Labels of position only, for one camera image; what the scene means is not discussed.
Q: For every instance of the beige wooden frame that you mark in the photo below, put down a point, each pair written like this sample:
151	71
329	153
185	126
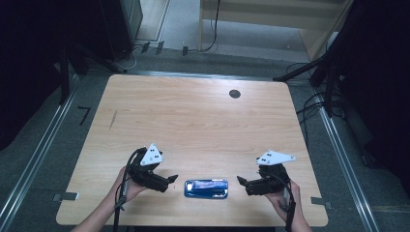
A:
251	19

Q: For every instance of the black cabinet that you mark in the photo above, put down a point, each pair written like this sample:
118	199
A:
125	25

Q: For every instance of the dark floor plug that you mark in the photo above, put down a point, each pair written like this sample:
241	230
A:
160	47
145	47
185	51

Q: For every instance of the grey tape piece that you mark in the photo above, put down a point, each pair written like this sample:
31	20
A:
66	196

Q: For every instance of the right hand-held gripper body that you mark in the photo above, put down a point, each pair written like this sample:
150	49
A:
272	170

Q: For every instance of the black tape mark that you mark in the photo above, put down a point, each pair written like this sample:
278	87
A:
84	114

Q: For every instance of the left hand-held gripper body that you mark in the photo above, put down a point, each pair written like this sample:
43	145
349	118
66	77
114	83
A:
141	174

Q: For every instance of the dark curtain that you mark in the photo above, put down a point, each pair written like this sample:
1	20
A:
29	64
380	80

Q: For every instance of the black metal stand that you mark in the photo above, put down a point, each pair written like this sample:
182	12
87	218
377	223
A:
328	87
64	77

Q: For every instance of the person's left hand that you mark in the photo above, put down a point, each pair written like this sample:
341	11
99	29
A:
133	192

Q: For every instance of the black round table grommet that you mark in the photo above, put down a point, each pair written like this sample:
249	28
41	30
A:
235	94

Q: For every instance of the person's right hand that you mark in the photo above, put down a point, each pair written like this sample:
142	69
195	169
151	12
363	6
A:
298	201

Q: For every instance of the blue stapler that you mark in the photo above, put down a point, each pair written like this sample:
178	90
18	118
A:
206	185

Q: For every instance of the metal floor rail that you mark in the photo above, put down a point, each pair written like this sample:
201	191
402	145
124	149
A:
209	76
38	145
348	167

